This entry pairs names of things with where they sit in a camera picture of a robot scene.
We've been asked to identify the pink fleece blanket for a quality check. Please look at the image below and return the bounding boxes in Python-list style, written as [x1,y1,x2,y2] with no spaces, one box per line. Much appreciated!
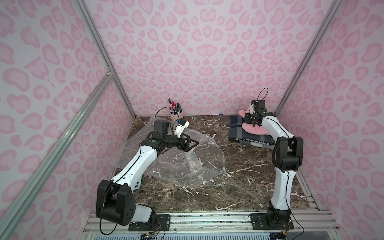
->
[239,108,270,135]

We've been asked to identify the navy blue plaid blanket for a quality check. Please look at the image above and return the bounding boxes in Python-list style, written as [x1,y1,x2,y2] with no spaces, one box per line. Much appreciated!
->
[229,115,275,146]

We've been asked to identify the grey black checked blanket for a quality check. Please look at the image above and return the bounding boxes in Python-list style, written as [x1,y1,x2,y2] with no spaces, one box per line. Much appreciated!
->
[251,142,275,150]

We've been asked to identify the clear plastic vacuum bag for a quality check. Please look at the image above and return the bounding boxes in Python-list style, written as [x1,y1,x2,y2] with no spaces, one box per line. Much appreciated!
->
[115,115,226,187]

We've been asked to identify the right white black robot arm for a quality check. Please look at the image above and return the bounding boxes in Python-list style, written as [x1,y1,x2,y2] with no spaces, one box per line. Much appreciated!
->
[245,100,304,229]

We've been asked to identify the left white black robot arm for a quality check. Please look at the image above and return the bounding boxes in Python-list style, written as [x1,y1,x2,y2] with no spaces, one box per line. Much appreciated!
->
[96,119,199,226]

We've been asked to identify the pink metal pen cup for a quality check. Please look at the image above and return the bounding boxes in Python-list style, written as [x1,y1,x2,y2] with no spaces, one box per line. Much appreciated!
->
[171,112,183,122]

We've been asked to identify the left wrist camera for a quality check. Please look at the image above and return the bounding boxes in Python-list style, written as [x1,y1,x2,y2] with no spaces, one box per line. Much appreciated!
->
[174,118,190,138]

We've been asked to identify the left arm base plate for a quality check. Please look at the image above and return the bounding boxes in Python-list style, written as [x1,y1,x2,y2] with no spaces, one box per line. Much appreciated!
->
[129,214,171,232]

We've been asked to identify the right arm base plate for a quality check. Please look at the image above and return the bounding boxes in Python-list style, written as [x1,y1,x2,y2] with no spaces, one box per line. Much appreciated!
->
[248,211,295,231]

